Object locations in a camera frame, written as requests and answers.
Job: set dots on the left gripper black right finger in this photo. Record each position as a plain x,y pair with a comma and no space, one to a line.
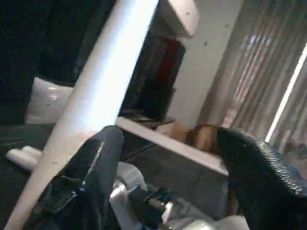
268,187

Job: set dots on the grey striped window curtain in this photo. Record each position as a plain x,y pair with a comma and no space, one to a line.
259,72

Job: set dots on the dark reddish furniture panel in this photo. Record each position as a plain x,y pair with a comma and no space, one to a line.
158,79

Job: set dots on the brown wooden object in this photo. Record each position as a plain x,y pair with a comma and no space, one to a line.
196,139

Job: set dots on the black tall furniture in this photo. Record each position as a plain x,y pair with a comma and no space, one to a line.
36,36

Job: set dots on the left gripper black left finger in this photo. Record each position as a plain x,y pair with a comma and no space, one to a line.
96,182

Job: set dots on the black work mat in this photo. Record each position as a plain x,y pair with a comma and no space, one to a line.
14,191

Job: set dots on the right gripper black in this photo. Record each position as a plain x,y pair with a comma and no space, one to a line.
148,195

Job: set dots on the white flat sheet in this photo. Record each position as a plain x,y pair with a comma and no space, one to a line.
168,143

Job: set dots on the grey printed cushion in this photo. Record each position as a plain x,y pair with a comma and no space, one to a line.
48,100

